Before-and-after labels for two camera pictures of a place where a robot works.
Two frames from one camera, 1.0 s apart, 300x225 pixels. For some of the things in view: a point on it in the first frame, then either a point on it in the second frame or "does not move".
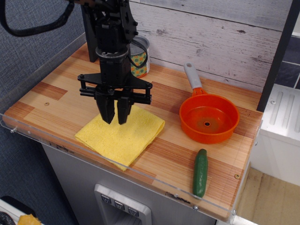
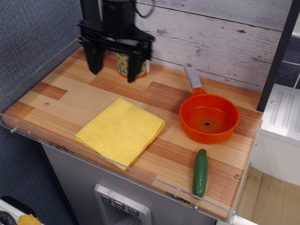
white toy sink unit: (277, 149) does not move
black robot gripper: (115, 77) to (117, 30)
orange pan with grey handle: (206, 118) does not move
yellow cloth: (121, 144) does not move
